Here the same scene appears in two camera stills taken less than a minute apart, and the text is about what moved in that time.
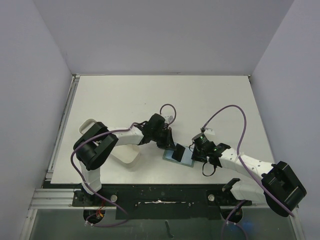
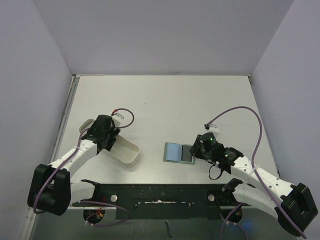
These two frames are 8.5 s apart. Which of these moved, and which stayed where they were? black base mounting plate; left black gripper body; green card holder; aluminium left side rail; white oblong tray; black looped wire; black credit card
Moved: left black gripper body; black credit card; black looped wire
Stayed: aluminium left side rail; green card holder; white oblong tray; black base mounting plate
